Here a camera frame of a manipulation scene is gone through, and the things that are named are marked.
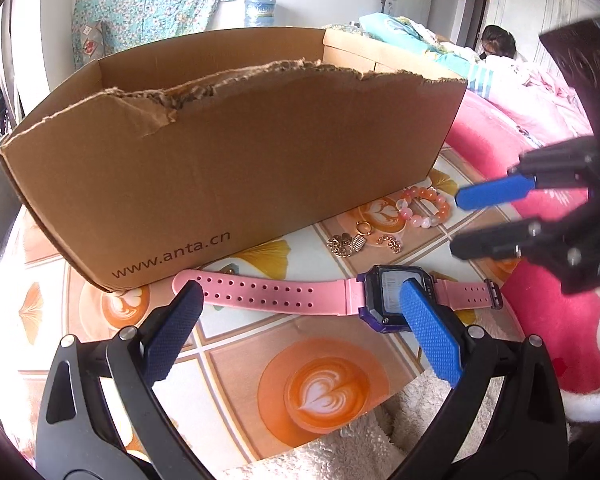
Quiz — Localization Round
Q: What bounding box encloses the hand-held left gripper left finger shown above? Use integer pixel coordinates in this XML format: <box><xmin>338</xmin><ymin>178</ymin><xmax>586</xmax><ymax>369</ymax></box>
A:
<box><xmin>35</xmin><ymin>280</ymin><xmax>206</xmax><ymax>480</ymax></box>

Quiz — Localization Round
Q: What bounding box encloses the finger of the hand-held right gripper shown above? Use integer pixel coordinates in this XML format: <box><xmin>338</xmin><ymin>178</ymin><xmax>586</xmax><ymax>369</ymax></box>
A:
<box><xmin>450</xmin><ymin>210</ymin><xmax>588</xmax><ymax>273</ymax></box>
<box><xmin>455</xmin><ymin>137</ymin><xmax>598</xmax><ymax>211</ymax></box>

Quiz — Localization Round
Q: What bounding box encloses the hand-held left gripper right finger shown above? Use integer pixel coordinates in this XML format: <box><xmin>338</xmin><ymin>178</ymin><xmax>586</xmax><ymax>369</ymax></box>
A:
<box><xmin>390</xmin><ymin>277</ymin><xmax>571</xmax><ymax>480</ymax></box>

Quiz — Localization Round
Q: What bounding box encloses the orange pink beaded bracelet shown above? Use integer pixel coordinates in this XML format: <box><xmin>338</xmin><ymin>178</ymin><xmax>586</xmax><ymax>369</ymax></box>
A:
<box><xmin>395</xmin><ymin>186</ymin><xmax>452</xmax><ymax>230</ymax></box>

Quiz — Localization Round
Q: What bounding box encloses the pink strap smart watch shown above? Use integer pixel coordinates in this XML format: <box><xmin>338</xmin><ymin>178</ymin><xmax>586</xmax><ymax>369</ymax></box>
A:
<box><xmin>172</xmin><ymin>264</ymin><xmax>505</xmax><ymax>333</ymax></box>

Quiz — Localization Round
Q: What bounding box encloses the torn brown cardboard box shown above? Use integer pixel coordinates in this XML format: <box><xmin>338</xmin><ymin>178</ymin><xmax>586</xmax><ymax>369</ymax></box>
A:
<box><xmin>0</xmin><ymin>25</ymin><xmax>468</xmax><ymax>293</ymax></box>

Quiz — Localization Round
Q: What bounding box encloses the pink fleece blanket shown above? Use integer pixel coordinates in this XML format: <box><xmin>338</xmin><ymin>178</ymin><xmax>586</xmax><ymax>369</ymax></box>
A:
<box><xmin>445</xmin><ymin>55</ymin><xmax>600</xmax><ymax>411</ymax></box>

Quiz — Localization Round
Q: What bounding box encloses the coffee print tablecloth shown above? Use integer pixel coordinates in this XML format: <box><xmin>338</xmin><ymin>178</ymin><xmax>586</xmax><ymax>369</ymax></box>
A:
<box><xmin>10</xmin><ymin>145</ymin><xmax>531</xmax><ymax>476</ymax></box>

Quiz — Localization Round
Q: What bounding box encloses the white wardrobe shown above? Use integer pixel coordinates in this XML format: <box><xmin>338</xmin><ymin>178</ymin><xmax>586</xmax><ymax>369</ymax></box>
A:
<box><xmin>490</xmin><ymin>0</ymin><xmax>596</xmax><ymax>68</ymax></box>

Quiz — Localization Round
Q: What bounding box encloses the striped white cloth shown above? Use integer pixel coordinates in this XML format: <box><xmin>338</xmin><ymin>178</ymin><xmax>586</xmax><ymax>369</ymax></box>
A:
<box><xmin>467</xmin><ymin>62</ymin><xmax>501</xmax><ymax>96</ymax></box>

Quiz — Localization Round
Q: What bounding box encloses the turquoise blanket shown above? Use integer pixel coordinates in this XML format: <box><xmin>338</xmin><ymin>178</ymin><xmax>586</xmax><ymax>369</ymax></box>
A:
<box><xmin>359</xmin><ymin>12</ymin><xmax>476</xmax><ymax>61</ymax></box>

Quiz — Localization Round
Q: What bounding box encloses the pale cardboard box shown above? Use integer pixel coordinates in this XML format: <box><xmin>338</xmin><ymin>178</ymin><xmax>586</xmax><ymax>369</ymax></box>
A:
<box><xmin>322</xmin><ymin>27</ymin><xmax>468</xmax><ymax>81</ymax></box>

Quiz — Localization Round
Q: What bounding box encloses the blue water jug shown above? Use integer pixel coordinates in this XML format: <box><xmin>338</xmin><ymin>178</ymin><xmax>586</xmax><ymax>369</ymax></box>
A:
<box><xmin>242</xmin><ymin>0</ymin><xmax>277</xmax><ymax>28</ymax></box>

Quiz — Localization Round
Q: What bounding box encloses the grey pillow red print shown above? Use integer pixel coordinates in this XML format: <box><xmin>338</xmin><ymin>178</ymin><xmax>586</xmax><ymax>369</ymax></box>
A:
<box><xmin>74</xmin><ymin>20</ymin><xmax>106</xmax><ymax>68</ymax></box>

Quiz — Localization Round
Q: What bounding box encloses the teal floral curtain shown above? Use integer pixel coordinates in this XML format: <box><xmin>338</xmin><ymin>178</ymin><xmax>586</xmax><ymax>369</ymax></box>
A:
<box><xmin>72</xmin><ymin>0</ymin><xmax>236</xmax><ymax>68</ymax></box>

